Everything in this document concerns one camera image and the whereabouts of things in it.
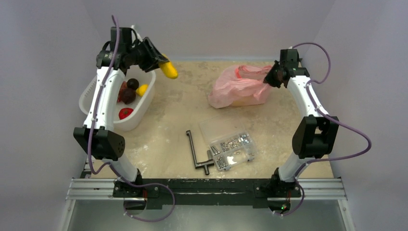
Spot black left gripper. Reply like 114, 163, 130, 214
127, 38, 168, 72

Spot pink plastic bag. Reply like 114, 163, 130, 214
208, 65, 272, 109

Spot dark purple fake fruit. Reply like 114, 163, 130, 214
120, 88, 137, 105

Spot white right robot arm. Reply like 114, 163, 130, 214
264, 48, 339, 196

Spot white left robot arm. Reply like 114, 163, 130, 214
73, 26, 178, 197

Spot dark brown fake fruit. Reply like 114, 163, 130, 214
127, 78, 140, 90

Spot yellow fake lemon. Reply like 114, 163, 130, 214
135, 84, 149, 97

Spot red fake grape bunch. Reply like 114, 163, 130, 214
116, 81, 127, 103

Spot red fake tomato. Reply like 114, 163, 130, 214
118, 108, 134, 120

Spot white plastic basket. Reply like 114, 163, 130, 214
78, 66, 156, 131

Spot clear plastic screw box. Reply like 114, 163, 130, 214
199, 113, 257, 171

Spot black metal crank tool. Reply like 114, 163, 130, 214
186, 130, 214, 176

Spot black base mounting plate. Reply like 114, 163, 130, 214
113, 179, 301, 209

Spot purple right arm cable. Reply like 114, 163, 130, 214
272, 42, 372, 218

